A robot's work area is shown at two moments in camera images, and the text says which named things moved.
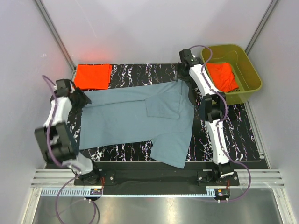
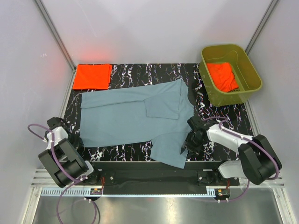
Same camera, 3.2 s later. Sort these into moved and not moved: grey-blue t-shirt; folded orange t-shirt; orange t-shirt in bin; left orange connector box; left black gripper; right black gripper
Moved: right black gripper; left black gripper
Not moved: grey-blue t-shirt; orange t-shirt in bin; folded orange t-shirt; left orange connector box
